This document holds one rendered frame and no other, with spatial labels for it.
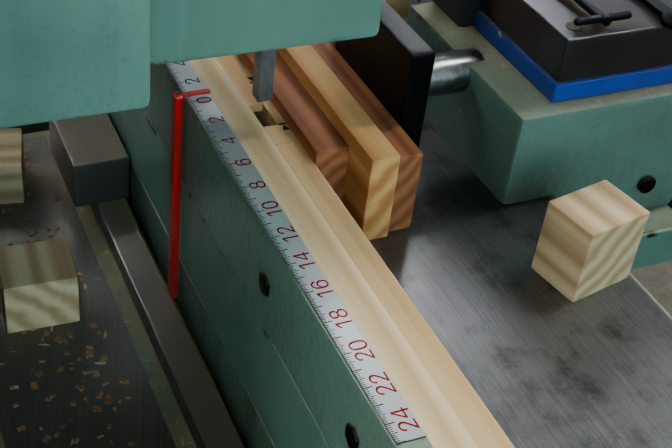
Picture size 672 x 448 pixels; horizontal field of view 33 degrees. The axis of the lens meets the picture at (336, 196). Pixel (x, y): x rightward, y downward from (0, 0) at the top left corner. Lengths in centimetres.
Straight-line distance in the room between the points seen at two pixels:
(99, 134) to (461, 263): 28
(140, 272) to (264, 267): 19
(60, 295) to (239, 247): 16
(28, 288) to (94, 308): 5
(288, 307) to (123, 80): 13
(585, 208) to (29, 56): 29
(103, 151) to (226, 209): 20
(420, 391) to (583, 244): 15
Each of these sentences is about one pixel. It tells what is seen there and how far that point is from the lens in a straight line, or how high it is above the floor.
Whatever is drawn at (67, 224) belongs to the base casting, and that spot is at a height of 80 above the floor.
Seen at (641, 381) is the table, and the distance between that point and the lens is 58.
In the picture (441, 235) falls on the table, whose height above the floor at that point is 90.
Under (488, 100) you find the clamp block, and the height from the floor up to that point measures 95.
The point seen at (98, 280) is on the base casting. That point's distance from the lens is 74.
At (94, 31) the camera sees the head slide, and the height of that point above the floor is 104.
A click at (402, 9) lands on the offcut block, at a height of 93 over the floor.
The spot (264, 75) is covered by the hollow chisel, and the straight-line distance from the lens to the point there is 62.
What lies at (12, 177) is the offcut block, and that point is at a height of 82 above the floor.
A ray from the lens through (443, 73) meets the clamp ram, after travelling 67.
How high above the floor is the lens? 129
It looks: 37 degrees down
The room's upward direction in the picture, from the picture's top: 7 degrees clockwise
